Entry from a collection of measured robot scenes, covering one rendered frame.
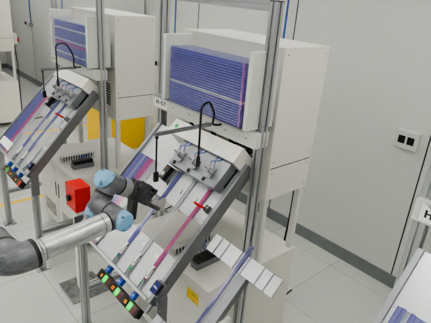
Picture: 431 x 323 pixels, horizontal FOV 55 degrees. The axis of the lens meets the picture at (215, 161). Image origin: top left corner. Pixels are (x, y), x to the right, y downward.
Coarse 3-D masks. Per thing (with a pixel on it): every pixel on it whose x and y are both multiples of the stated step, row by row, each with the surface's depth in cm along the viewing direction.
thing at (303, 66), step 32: (192, 32) 214; (224, 32) 216; (288, 64) 176; (320, 64) 191; (288, 96) 183; (320, 96) 199; (288, 128) 191; (288, 160) 200; (288, 192) 210; (288, 224) 239; (256, 256) 212
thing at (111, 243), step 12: (132, 228) 197; (108, 240) 201; (120, 240) 197; (132, 240) 193; (144, 240) 189; (108, 252) 197; (132, 252) 189; (156, 252) 182; (120, 264) 189; (144, 264) 182; (168, 264) 175; (132, 276) 182; (144, 276) 177; (156, 276) 175; (144, 288) 175
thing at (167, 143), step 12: (168, 144) 216; (180, 144) 211; (168, 156) 211; (180, 180) 198; (192, 180) 194; (168, 192) 198; (180, 192) 194; (192, 192) 190; (204, 192) 187; (216, 192) 183; (180, 204) 190; (192, 204) 186; (204, 204) 183; (204, 216) 179
